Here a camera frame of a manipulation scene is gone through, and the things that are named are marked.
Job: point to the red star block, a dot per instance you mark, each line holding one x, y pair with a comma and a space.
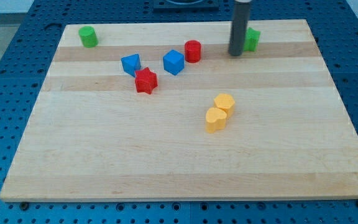
145, 81

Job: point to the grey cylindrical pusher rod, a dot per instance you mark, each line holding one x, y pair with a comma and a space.
240, 18

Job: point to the green star block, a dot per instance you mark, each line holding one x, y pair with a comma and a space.
252, 40

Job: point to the wooden board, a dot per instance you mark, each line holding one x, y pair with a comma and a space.
91, 137

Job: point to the blue cube block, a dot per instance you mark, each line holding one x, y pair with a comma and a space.
173, 62

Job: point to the yellow heart block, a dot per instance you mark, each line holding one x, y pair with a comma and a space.
215, 119

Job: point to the red cylinder block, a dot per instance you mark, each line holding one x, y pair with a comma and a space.
192, 51

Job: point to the green cylinder block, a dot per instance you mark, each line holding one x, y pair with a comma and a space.
88, 36

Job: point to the blue triangle block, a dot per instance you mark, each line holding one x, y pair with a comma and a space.
131, 63

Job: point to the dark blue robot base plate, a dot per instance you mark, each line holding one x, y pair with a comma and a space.
184, 5

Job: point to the yellow hexagon block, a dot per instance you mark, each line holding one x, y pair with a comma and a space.
226, 103

